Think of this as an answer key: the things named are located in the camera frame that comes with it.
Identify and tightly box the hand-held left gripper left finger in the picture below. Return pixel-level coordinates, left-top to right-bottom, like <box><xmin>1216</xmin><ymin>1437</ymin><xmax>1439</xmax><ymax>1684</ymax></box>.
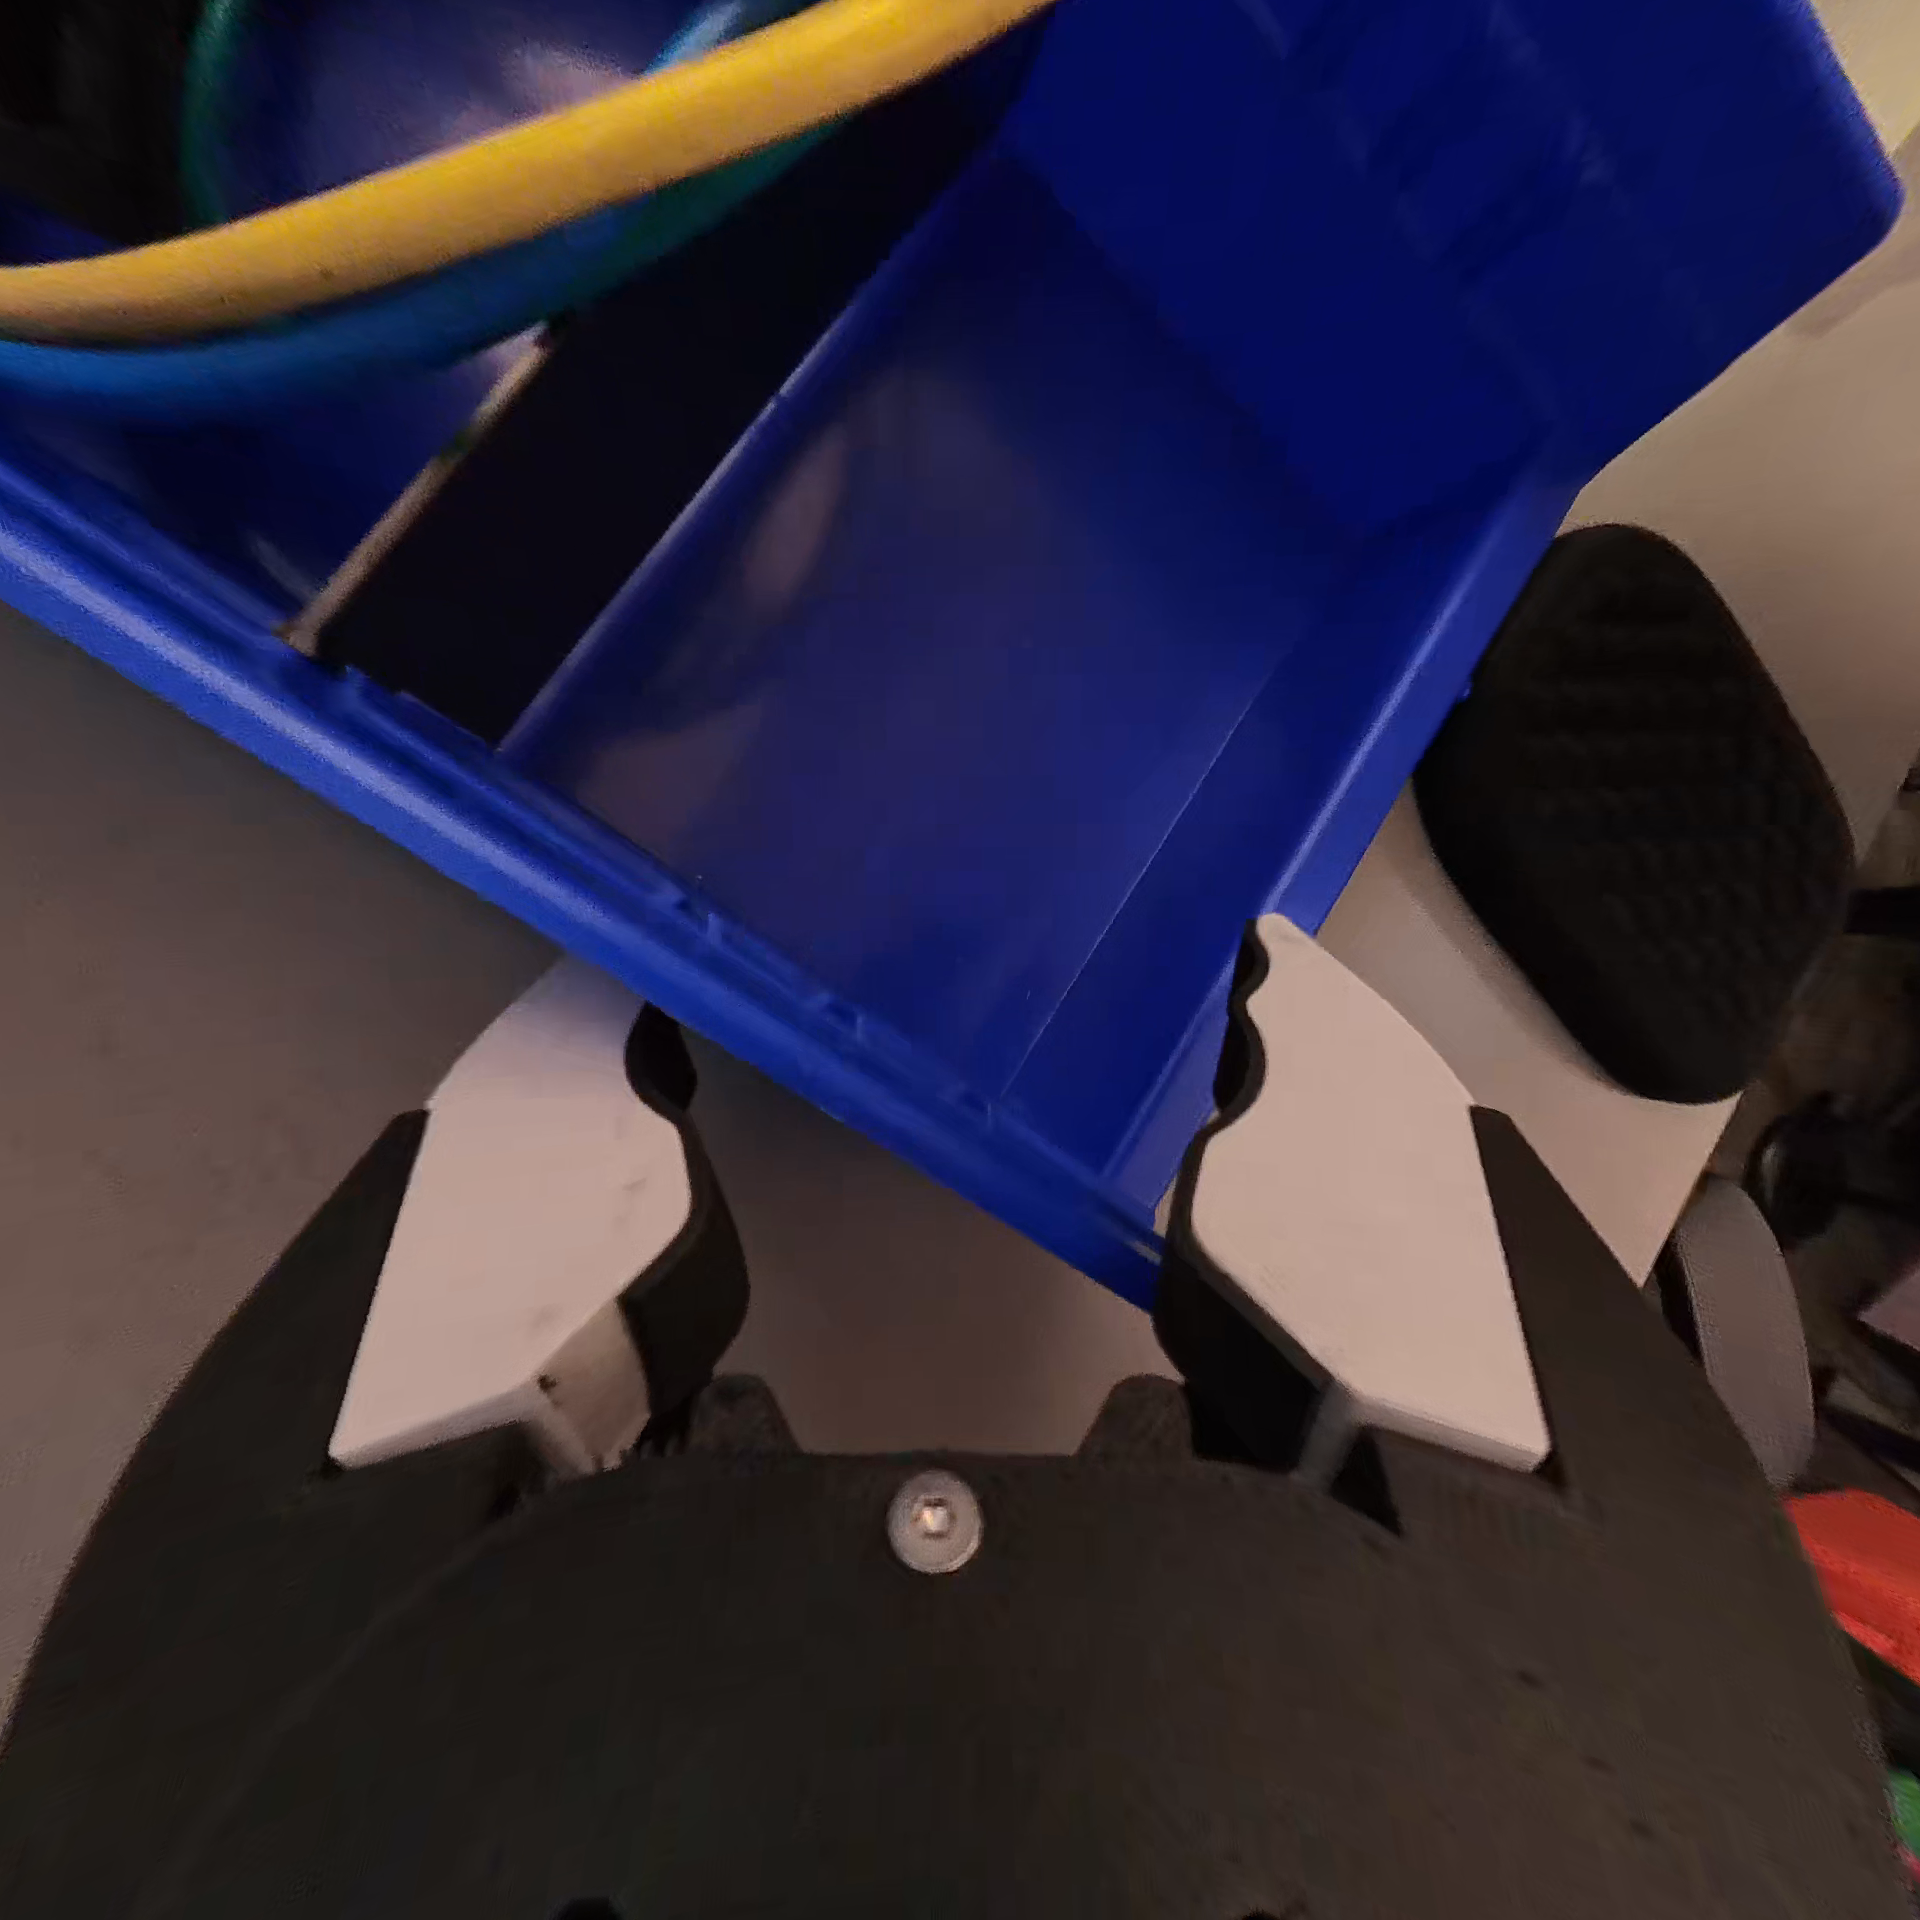
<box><xmin>328</xmin><ymin>966</ymin><xmax>752</xmax><ymax>1478</ymax></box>

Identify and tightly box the blue plastic bin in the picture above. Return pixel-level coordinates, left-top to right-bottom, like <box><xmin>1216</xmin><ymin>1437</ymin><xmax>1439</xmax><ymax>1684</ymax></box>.
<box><xmin>0</xmin><ymin>0</ymin><xmax>1907</xmax><ymax>1307</ymax></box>

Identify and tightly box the yellow ethernet cable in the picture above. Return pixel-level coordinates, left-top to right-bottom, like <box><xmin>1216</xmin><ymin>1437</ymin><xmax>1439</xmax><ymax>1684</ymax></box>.
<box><xmin>0</xmin><ymin>0</ymin><xmax>1052</xmax><ymax>348</ymax></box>

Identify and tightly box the blue ethernet cable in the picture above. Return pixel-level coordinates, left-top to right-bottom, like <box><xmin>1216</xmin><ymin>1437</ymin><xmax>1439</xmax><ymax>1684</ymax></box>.
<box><xmin>0</xmin><ymin>0</ymin><xmax>781</xmax><ymax>430</ymax></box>

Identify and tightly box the red object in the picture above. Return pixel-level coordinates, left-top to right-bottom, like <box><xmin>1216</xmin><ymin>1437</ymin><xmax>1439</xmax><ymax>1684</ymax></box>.
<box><xmin>1792</xmin><ymin>1493</ymin><xmax>1920</xmax><ymax>1652</ymax></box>

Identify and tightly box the green ethernet cable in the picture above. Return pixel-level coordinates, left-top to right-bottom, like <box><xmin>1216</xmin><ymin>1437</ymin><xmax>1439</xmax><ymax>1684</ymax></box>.
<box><xmin>180</xmin><ymin>0</ymin><xmax>841</xmax><ymax>302</ymax></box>

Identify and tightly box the dark bin divider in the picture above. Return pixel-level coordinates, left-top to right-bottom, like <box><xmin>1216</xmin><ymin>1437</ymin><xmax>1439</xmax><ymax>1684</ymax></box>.
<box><xmin>285</xmin><ymin>89</ymin><xmax>1023</xmax><ymax>751</ymax></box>

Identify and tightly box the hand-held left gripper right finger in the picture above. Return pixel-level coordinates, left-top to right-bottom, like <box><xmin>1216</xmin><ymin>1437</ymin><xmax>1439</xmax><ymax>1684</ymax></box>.
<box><xmin>1152</xmin><ymin>913</ymin><xmax>1557</xmax><ymax>1478</ymax></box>

